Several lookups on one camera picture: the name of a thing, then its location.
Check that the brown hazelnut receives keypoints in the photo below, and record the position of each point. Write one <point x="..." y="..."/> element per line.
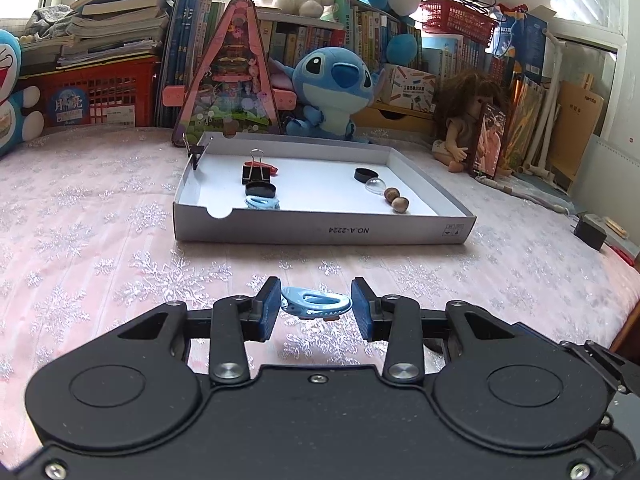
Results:
<point x="400" y="204"/>
<point x="391" y="194"/>

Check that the red small object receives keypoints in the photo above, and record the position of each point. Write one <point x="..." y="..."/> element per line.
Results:
<point x="274" y="167"/>

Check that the black round cap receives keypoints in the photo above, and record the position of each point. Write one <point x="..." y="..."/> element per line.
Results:
<point x="365" y="174"/>
<point x="260" y="190"/>

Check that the brown cardboard sheet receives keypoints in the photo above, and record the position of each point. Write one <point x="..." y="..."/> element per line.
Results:
<point x="577" y="125"/>

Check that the white printed carton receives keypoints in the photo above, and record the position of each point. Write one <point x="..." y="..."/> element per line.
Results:
<point x="410" y="87"/>

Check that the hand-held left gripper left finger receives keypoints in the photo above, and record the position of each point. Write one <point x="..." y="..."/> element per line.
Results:
<point x="270" y="310"/>

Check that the blue alien plush toy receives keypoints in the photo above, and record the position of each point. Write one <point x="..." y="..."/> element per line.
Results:
<point x="330" y="85"/>

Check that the red plastic crate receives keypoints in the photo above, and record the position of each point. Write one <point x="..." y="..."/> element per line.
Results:
<point x="90" y="95"/>

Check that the dark photo book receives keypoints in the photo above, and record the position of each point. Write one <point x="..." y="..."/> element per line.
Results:
<point x="489" y="142"/>

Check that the brown haired doll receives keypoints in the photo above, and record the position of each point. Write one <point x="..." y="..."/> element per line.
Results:
<point x="462" y="120"/>

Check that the black power adapter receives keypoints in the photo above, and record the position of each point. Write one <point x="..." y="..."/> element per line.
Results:
<point x="590" y="232"/>

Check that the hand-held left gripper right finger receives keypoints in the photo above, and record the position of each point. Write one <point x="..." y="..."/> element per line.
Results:
<point x="361" y="310"/>

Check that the row of colourful books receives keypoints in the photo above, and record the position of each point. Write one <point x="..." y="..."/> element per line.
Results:
<point x="300" y="35"/>

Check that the row of pale spined books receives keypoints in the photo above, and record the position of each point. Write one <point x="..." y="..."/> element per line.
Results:
<point x="465" y="60"/>

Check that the white cardboard tray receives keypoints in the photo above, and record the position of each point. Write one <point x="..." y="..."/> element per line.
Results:
<point x="320" y="185"/>

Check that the pink triangular toy box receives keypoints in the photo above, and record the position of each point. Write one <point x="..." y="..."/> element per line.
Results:
<point x="230" y="85"/>

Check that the blue paper bag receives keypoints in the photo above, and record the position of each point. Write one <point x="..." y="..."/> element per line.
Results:
<point x="522" y="45"/>

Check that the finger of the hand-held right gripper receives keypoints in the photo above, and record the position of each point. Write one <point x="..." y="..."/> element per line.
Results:
<point x="600" y="360"/>

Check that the clear plastic dome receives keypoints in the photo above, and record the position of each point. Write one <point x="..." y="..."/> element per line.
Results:
<point x="374" y="186"/>

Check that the blue robot cat plush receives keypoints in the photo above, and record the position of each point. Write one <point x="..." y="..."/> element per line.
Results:
<point x="12" y="100"/>

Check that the large black binder clip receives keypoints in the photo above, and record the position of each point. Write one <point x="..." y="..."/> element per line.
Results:
<point x="256" y="171"/>

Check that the wooden stick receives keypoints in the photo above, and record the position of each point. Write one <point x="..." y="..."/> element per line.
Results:
<point x="615" y="227"/>

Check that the wooden drawer box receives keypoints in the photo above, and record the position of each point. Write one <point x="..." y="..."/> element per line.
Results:
<point x="395" y="117"/>

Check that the row of blue tall books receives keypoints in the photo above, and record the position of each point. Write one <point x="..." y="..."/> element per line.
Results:
<point x="182" y="50"/>

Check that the stack of worn books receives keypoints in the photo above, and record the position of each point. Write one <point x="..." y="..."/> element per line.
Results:
<point x="115" y="15"/>

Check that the row of glossy picture books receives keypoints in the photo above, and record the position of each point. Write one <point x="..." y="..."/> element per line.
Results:
<point x="522" y="120"/>

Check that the blue hair clip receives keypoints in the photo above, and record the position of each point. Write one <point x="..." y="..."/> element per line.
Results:
<point x="320" y="302"/>
<point x="262" y="203"/>

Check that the red plastic basket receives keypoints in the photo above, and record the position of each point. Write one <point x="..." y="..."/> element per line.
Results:
<point x="457" y="20"/>

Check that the pink plastic block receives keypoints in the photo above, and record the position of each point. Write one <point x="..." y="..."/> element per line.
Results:
<point x="174" y="96"/>

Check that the small black binder clip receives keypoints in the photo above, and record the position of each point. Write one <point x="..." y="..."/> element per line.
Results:
<point x="193" y="152"/>

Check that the pink snowflake bedspread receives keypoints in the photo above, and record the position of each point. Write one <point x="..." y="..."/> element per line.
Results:
<point x="100" y="260"/>

